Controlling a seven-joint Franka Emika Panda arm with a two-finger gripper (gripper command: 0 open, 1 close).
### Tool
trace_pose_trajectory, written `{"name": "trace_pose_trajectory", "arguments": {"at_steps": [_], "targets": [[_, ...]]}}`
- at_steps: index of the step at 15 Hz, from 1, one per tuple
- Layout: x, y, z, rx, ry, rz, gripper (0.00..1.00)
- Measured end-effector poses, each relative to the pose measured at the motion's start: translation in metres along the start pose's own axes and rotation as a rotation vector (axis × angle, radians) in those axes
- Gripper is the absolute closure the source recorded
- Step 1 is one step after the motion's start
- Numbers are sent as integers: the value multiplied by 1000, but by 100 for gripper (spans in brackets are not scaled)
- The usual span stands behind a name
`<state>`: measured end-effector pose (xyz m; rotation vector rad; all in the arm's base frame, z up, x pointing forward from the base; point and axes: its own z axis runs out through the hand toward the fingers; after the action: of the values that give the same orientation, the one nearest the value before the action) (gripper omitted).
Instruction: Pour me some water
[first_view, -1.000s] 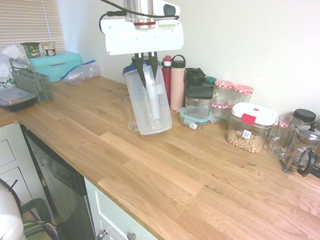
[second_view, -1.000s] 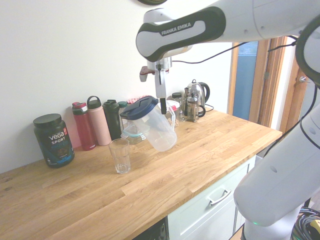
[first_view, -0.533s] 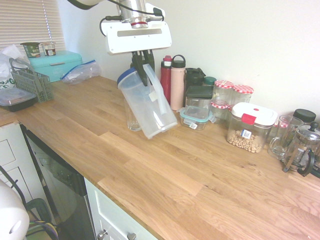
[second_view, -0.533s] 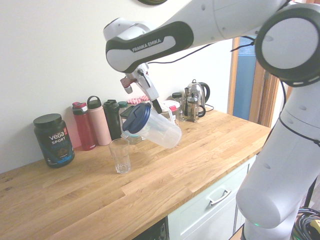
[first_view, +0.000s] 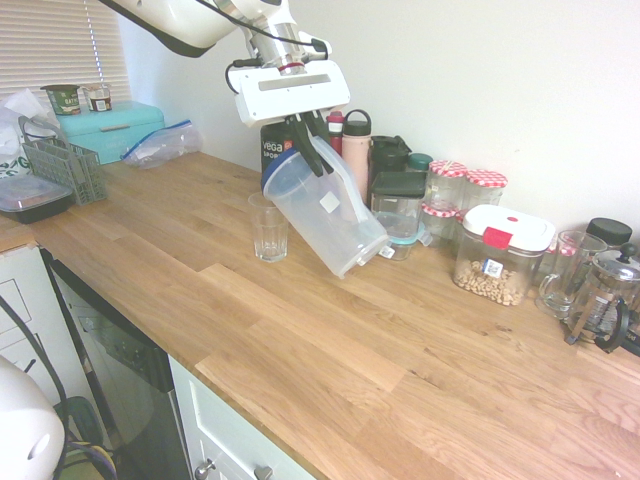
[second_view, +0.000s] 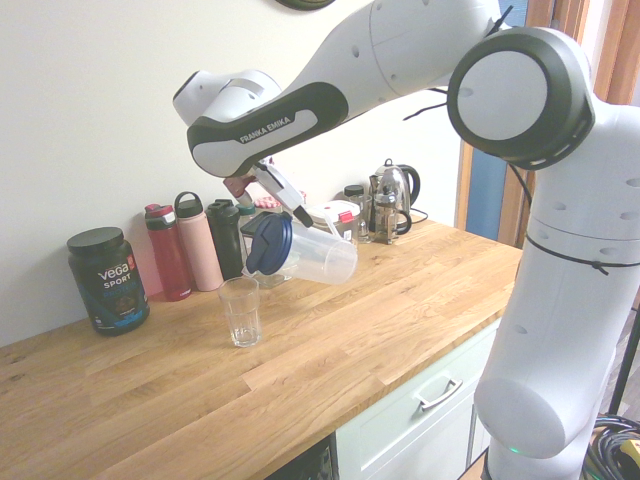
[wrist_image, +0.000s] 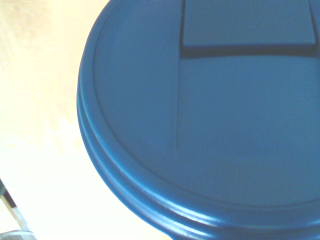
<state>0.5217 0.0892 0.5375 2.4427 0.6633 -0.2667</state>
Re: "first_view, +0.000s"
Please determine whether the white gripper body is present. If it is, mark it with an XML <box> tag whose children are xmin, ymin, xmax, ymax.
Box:
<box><xmin>233</xmin><ymin>60</ymin><xmax>351</xmax><ymax>130</ymax></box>

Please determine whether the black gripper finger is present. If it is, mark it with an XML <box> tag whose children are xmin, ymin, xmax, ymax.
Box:
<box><xmin>305</xmin><ymin>112</ymin><xmax>332</xmax><ymax>147</ymax></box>
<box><xmin>292</xmin><ymin>115</ymin><xmax>325</xmax><ymax>178</ymax></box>

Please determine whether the clear pitcher blue lid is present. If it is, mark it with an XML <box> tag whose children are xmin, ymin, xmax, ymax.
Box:
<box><xmin>259</xmin><ymin>133</ymin><xmax>391</xmax><ymax>280</ymax></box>

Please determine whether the red water bottle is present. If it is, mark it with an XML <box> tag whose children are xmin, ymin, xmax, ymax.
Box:
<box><xmin>325</xmin><ymin>110</ymin><xmax>346</xmax><ymax>156</ymax></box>

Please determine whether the pink water bottle black cap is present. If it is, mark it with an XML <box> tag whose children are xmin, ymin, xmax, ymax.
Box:
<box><xmin>340</xmin><ymin>109</ymin><xmax>374</xmax><ymax>201</ymax></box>

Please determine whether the black protein powder tub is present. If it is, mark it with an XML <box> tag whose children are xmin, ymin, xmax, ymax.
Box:
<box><xmin>259</xmin><ymin>122</ymin><xmax>302</xmax><ymax>174</ymax></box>

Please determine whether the clear container black lid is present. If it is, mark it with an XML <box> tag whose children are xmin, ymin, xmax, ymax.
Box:
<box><xmin>370</xmin><ymin>171</ymin><xmax>429</xmax><ymax>236</ymax></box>

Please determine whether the clear drinking glass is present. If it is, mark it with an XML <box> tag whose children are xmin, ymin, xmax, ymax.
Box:
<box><xmin>248</xmin><ymin>192</ymin><xmax>291</xmax><ymax>264</ymax></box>

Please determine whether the jar with green lid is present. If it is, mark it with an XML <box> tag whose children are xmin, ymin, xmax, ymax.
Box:
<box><xmin>405</xmin><ymin>152</ymin><xmax>434</xmax><ymax>175</ymax></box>

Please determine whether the glass container teal lid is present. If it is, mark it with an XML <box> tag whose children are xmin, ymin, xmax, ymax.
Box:
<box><xmin>374</xmin><ymin>212</ymin><xmax>433</xmax><ymax>262</ymax></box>

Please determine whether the clear zip bag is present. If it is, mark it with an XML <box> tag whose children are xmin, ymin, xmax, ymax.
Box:
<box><xmin>119</xmin><ymin>118</ymin><xmax>204</xmax><ymax>171</ymax></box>

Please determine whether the brown and white cup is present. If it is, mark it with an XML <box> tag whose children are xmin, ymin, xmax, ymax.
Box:
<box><xmin>82</xmin><ymin>82</ymin><xmax>114</xmax><ymax>112</ymax></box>

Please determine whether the teal bread box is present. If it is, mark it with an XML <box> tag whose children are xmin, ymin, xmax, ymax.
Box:
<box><xmin>55</xmin><ymin>99</ymin><xmax>166</xmax><ymax>166</ymax></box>

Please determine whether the blind tilt wand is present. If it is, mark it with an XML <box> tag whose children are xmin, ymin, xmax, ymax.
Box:
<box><xmin>82</xmin><ymin>0</ymin><xmax>104</xmax><ymax>85</ymax></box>

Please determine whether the cereal container white lid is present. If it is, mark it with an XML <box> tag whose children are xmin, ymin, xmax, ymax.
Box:
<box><xmin>452</xmin><ymin>203</ymin><xmax>557</xmax><ymax>307</ymax></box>

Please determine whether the green oatmeal cup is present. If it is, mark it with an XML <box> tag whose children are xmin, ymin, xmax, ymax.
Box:
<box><xmin>40</xmin><ymin>83</ymin><xmax>81</xmax><ymax>117</ymax></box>

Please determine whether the grey cutlery basket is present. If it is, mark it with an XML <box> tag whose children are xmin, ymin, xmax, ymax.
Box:
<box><xmin>18</xmin><ymin>115</ymin><xmax>109</xmax><ymax>207</ymax></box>

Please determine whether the white window blind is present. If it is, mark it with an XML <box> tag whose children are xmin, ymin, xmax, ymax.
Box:
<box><xmin>0</xmin><ymin>0</ymin><xmax>132</xmax><ymax>109</ymax></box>

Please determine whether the black dishwasher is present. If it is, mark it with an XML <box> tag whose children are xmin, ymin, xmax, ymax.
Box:
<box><xmin>39</xmin><ymin>247</ymin><xmax>194</xmax><ymax>480</ymax></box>

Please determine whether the black food container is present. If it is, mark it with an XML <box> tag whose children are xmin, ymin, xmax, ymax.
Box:
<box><xmin>0</xmin><ymin>177</ymin><xmax>75</xmax><ymax>225</ymax></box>

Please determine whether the clear glass mug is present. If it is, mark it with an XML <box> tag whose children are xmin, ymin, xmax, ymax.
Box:
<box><xmin>534</xmin><ymin>229</ymin><xmax>609</xmax><ymax>320</ymax></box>

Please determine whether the white plastic bag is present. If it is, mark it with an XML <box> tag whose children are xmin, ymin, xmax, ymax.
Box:
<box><xmin>0</xmin><ymin>88</ymin><xmax>64</xmax><ymax>181</ymax></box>

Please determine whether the white cabinet with knobs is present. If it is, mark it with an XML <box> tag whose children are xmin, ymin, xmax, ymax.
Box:
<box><xmin>167</xmin><ymin>354</ymin><xmax>321</xmax><ymax>480</ymax></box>

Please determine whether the jar with black lid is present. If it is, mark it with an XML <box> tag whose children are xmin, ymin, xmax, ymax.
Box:
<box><xmin>585</xmin><ymin>217</ymin><xmax>634</xmax><ymax>251</ymax></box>

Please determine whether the white panelled cabinet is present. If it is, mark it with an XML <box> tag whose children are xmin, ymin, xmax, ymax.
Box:
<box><xmin>0</xmin><ymin>244</ymin><xmax>109</xmax><ymax>436</ymax></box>

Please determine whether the glass french press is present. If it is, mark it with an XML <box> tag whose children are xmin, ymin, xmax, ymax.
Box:
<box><xmin>564</xmin><ymin>242</ymin><xmax>640</xmax><ymax>354</ymax></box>

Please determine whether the black floor cable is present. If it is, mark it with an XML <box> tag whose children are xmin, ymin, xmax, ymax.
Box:
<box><xmin>0</xmin><ymin>294</ymin><xmax>72</xmax><ymax>480</ymax></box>

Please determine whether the dark green metal frame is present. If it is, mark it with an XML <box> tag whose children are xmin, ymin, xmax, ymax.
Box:
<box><xmin>53</xmin><ymin>397</ymin><xmax>109</xmax><ymax>451</ymax></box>

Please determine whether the purple cable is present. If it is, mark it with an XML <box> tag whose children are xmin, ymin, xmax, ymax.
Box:
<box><xmin>64</xmin><ymin>439</ymin><xmax>119</xmax><ymax>479</ymax></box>

